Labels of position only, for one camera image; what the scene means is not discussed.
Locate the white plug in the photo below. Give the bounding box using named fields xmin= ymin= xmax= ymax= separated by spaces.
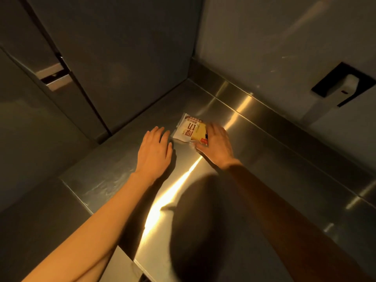
xmin=325 ymin=74 xmax=360 ymax=99

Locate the person's right forearm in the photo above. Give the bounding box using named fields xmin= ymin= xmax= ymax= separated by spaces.
xmin=223 ymin=160 xmax=374 ymax=282

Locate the steel cabinet door handle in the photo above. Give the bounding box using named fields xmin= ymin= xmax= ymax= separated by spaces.
xmin=35 ymin=63 xmax=74 ymax=92

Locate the steel counter backsplash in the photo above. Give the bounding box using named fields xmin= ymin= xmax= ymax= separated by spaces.
xmin=188 ymin=58 xmax=376 ymax=207

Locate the grey steel cabinet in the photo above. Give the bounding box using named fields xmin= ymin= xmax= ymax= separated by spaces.
xmin=0 ymin=0 xmax=204 ymax=213

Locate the person's right hand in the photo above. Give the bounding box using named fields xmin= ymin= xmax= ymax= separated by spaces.
xmin=193 ymin=123 xmax=243 ymax=171

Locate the white and yellow snack packet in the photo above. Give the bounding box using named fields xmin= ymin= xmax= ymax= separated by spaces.
xmin=172 ymin=113 xmax=209 ymax=146

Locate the person's left forearm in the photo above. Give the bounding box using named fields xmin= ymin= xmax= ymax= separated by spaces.
xmin=22 ymin=172 xmax=157 ymax=282

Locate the person's left hand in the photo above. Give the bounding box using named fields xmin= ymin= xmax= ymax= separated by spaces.
xmin=134 ymin=126 xmax=174 ymax=180

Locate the black wall socket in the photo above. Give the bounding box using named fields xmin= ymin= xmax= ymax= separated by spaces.
xmin=311 ymin=62 xmax=376 ymax=108

